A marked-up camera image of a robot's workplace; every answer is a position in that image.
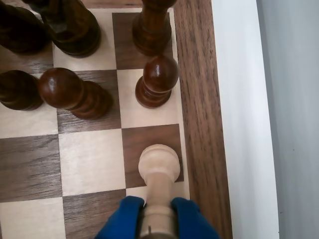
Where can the dark wooden rook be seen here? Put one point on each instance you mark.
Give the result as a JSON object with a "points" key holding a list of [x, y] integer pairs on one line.
{"points": [[152, 30]]}

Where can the dark wooden knight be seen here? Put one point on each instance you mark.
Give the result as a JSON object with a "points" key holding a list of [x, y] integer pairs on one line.
{"points": [[77, 32]]}

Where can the light wooden rook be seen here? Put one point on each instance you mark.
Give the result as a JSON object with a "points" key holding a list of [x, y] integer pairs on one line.
{"points": [[159, 161]]}

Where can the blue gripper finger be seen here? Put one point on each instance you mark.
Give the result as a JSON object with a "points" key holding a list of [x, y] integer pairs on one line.
{"points": [[192, 221], [122, 221]]}

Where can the dark wooden pawn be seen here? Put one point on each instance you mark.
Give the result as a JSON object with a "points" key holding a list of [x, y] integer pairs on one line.
{"points": [[157, 82], [74, 97], [17, 92]]}

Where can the dark wooden bishop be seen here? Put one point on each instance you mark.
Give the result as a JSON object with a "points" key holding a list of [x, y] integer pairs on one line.
{"points": [[20, 32]]}

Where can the wooden chessboard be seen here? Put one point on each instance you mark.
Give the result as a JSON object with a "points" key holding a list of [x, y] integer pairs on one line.
{"points": [[89, 164]]}

